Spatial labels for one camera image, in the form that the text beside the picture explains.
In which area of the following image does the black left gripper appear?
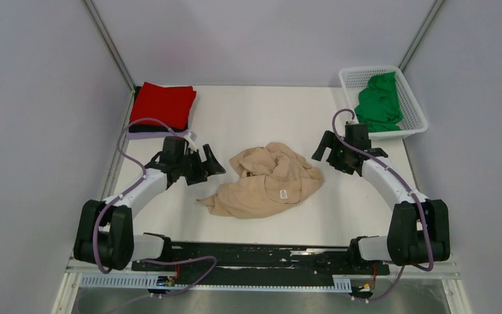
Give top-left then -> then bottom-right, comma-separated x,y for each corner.
176,144 -> 225,186

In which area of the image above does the beige t shirt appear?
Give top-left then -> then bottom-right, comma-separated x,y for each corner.
198,142 -> 325,219

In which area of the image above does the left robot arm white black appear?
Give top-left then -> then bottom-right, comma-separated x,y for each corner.
73,136 -> 226,273

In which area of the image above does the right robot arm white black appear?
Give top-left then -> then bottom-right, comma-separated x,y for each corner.
312,124 -> 450,273

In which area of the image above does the green t shirt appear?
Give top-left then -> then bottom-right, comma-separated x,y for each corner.
355,72 -> 403,133

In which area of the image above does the folded red t shirt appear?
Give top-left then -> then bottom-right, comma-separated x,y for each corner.
129,82 -> 197,128

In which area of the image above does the white plastic basket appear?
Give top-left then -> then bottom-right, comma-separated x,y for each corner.
339,65 -> 427,141

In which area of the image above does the folded black t shirt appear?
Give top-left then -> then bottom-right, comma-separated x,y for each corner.
128,124 -> 189,133

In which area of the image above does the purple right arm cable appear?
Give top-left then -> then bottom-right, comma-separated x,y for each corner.
331,108 -> 435,273

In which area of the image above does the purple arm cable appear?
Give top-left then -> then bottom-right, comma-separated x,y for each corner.
92,117 -> 192,275
331,108 -> 435,273

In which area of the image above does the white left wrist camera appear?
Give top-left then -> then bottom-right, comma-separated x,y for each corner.
184,131 -> 198,152

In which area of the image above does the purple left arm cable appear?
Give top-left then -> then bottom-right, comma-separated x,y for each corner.
92,117 -> 192,275

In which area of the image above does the white slotted cable duct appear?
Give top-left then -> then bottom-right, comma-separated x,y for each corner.
78,274 -> 352,293

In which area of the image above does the right aluminium frame post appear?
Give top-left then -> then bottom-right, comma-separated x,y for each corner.
398,0 -> 447,72

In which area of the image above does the aluminium frame post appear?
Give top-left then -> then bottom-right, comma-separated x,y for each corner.
398,0 -> 447,72
81,0 -> 135,94

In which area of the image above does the left aluminium frame post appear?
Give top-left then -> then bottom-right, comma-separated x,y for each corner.
81,0 -> 135,94

